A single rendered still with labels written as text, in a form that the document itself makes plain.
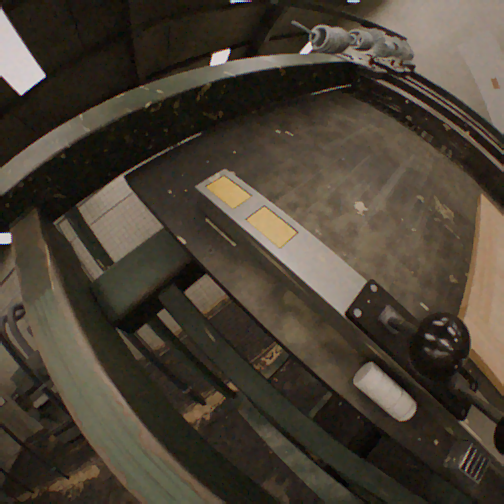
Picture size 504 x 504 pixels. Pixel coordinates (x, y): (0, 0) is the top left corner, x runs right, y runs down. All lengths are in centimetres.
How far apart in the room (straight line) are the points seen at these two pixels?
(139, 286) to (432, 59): 581
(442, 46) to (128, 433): 584
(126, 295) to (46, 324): 12
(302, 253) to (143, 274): 21
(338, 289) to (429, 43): 569
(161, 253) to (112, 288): 8
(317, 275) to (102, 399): 23
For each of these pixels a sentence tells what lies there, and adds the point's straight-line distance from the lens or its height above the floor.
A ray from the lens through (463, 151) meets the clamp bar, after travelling 86.
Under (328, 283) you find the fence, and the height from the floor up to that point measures 153.
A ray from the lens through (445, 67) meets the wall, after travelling 574.
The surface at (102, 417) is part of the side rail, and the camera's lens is 22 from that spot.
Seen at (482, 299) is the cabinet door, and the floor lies 133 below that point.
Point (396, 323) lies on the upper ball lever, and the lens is 20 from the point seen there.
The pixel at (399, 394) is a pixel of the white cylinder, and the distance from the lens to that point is 27.
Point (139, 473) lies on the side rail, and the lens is 22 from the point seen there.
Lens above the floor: 164
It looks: 14 degrees down
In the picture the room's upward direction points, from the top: 34 degrees counter-clockwise
